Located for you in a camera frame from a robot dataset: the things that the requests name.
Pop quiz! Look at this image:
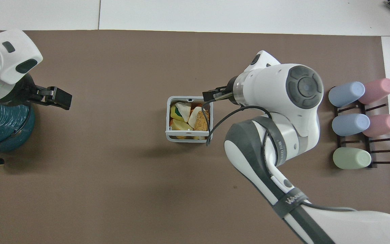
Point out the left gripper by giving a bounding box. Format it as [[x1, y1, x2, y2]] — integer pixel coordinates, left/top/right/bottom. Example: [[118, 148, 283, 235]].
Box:
[[0, 74, 42, 106]]

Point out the small white plastic basket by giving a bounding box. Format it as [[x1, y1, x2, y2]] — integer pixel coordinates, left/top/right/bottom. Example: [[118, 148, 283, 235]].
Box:
[[166, 96, 214, 143]]

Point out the white foam piece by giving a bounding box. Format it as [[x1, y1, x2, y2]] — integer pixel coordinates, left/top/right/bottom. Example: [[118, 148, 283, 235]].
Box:
[[188, 106, 203, 129]]

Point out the black cable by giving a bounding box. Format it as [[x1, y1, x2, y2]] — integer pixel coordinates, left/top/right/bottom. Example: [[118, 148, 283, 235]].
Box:
[[0, 108, 32, 150], [203, 99, 273, 146]]

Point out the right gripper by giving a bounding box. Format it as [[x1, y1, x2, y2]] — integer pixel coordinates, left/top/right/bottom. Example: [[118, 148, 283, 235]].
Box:
[[220, 77, 238, 102]]

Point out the pink cup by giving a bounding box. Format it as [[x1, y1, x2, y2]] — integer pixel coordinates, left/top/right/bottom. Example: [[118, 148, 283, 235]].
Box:
[[358, 78, 390, 105], [363, 114, 390, 138]]

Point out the dark brown cup rack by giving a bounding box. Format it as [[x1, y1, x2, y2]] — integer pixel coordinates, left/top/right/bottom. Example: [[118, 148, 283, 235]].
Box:
[[333, 102, 390, 169]]

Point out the white and green wedge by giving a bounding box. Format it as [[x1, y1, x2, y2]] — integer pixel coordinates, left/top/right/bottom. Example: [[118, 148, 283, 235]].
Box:
[[175, 101, 192, 122]]

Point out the light blue cup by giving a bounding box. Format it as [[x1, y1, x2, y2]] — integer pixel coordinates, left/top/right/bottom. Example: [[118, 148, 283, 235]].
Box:
[[332, 113, 371, 137], [328, 82, 366, 108]]

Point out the pale green cup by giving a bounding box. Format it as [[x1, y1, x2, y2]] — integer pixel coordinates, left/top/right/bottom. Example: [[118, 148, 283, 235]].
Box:
[[333, 147, 372, 170]]

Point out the pale yellow foam piece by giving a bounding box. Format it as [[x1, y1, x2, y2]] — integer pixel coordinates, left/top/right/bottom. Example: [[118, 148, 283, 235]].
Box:
[[171, 119, 194, 131]]

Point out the brown crumpled lump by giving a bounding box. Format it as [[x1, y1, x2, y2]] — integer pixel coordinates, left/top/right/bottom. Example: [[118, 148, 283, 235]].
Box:
[[194, 111, 210, 131]]

